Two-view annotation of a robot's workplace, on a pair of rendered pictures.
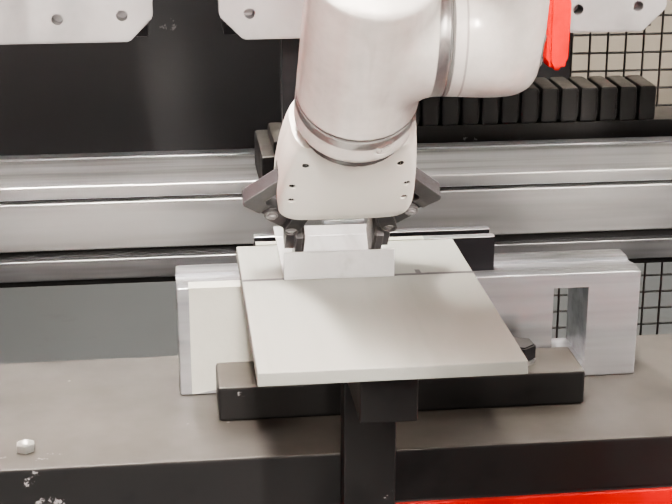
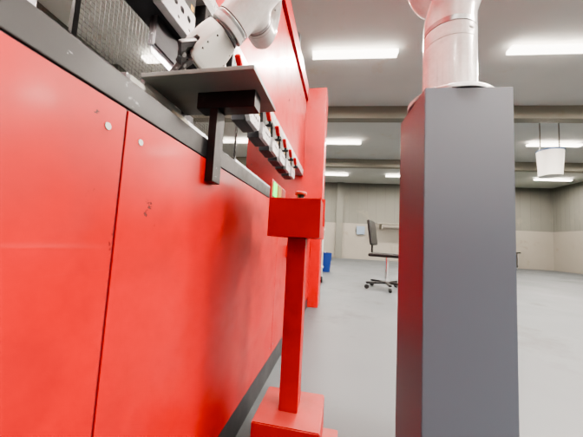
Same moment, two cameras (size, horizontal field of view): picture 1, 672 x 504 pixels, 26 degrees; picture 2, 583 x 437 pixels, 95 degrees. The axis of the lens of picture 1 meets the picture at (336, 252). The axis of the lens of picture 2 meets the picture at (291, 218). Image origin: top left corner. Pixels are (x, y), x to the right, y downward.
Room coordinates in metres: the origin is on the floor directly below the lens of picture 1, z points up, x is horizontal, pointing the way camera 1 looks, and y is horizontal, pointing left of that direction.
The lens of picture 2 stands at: (0.63, 0.51, 0.65)
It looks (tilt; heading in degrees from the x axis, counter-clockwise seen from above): 5 degrees up; 288
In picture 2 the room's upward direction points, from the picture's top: 3 degrees clockwise
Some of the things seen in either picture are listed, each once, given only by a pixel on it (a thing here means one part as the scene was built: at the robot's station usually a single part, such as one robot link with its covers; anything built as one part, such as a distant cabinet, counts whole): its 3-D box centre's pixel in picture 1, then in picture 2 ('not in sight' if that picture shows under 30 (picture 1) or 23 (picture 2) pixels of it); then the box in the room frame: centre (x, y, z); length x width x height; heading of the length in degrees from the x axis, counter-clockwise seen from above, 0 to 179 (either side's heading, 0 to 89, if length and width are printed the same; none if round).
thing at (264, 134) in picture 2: not in sight; (259, 127); (1.25, -0.78, 1.26); 0.15 x 0.09 x 0.17; 97
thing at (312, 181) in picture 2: not in sight; (284, 195); (1.60, -2.24, 1.15); 0.85 x 0.25 x 2.30; 7
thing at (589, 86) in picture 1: (484, 101); not in sight; (1.58, -0.16, 1.02); 0.37 x 0.06 x 0.04; 97
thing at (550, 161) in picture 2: not in sight; (550, 163); (-2.87, -6.40, 2.58); 0.47 x 0.46 x 0.56; 11
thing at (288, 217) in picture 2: not in sight; (299, 211); (0.88, -0.36, 0.75); 0.20 x 0.16 x 0.18; 97
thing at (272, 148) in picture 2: not in sight; (269, 140); (1.27, -0.97, 1.26); 0.15 x 0.09 x 0.17; 97
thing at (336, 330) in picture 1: (367, 303); (214, 94); (1.01, -0.02, 1.00); 0.26 x 0.18 x 0.01; 7
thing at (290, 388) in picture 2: not in sight; (293, 320); (0.88, -0.36, 0.39); 0.06 x 0.06 x 0.54; 7
